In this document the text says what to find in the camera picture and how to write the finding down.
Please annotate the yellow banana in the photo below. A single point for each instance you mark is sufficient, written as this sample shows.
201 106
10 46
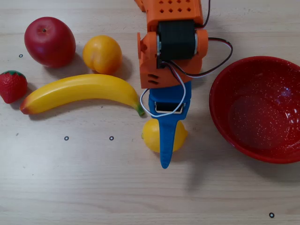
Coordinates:
82 89

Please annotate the yellow lemon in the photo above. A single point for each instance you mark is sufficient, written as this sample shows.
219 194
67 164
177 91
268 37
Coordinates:
150 136

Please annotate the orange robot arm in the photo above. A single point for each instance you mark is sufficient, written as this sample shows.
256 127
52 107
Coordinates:
150 65

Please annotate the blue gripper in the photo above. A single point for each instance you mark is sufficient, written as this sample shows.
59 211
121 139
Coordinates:
167 95

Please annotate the red speckled bowl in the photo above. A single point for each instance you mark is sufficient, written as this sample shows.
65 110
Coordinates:
257 117

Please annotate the red apple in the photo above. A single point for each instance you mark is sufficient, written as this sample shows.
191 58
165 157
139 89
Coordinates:
49 42

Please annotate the orange yellow peach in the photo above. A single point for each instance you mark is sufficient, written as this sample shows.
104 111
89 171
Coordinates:
102 55

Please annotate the red strawberry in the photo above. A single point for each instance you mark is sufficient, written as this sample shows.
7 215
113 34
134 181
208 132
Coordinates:
12 87

